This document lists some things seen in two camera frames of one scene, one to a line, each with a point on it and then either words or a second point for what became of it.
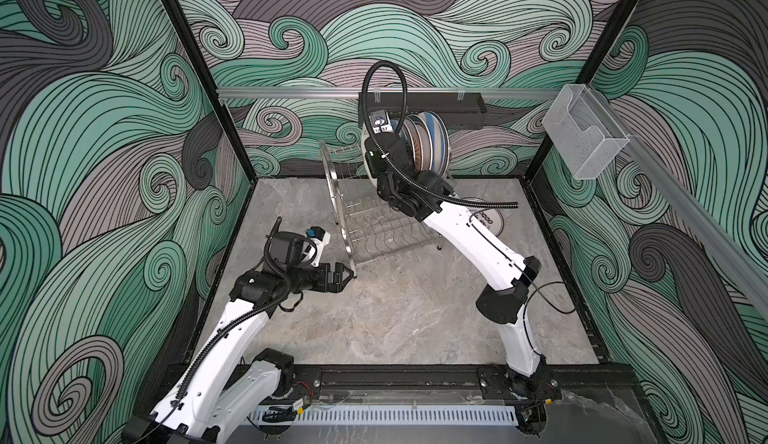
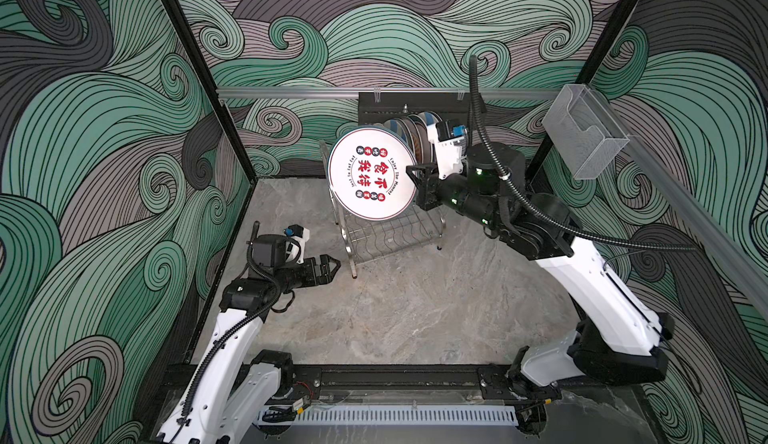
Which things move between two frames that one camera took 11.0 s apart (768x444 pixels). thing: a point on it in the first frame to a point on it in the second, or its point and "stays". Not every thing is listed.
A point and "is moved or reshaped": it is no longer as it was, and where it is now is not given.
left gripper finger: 349,277 to 325,275
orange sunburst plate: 419,144 stays
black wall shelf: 463,110 stays
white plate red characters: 490,218 is moved or reshaped
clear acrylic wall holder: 584,132 stays
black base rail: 454,377 stays
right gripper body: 391,187 to 469,190
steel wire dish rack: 367,225 stays
